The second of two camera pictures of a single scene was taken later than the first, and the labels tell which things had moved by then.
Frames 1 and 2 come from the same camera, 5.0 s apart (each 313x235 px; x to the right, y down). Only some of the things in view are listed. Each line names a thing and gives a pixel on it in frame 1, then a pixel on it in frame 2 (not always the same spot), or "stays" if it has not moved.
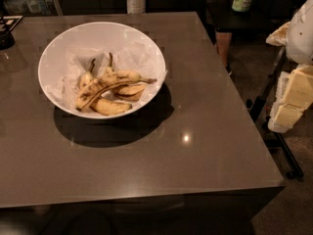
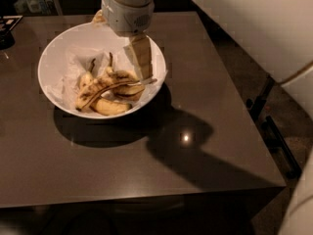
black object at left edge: [7, 23] stays
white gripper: [301, 33] -> [126, 17]
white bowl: [102, 70] stays
